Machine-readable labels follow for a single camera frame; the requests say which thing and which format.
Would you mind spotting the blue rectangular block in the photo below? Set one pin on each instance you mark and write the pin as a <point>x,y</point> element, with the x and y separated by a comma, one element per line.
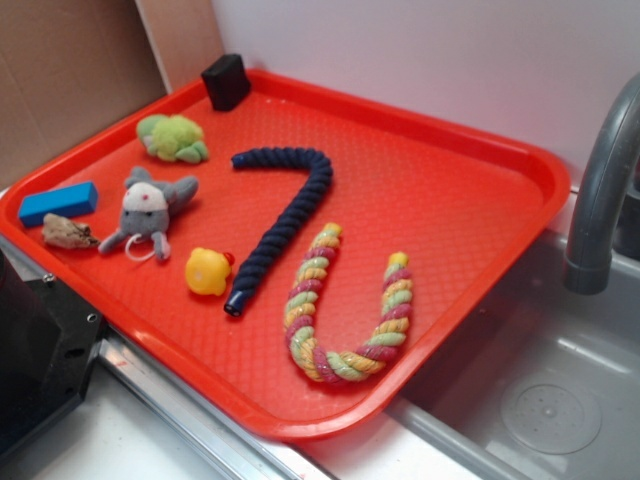
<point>70,201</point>

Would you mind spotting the grey faucet spout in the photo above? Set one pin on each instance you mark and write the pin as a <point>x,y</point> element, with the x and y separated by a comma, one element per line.
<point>605,218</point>

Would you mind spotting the green plush animal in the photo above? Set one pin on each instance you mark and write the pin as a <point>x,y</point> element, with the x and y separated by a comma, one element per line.
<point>172,138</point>

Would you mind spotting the grey sink basin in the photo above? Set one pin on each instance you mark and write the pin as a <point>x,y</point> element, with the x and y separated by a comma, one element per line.
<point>537,382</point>

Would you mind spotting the black rectangular block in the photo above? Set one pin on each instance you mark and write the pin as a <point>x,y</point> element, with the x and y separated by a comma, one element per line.
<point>226,82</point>

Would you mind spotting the yellow rubber duck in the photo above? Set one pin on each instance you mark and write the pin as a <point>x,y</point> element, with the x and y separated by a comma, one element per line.
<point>207,271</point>

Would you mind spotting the grey plush mouse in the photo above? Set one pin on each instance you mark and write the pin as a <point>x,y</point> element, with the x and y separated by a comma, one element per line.
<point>147,208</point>

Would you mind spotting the red plastic tray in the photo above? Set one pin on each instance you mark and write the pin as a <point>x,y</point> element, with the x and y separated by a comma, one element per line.
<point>462,204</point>

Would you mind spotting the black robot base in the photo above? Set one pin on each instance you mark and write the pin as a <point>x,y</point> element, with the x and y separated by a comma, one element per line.
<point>50,338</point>

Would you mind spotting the brown cardboard panel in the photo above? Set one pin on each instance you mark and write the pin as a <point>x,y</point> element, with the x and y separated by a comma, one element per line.
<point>69,69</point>

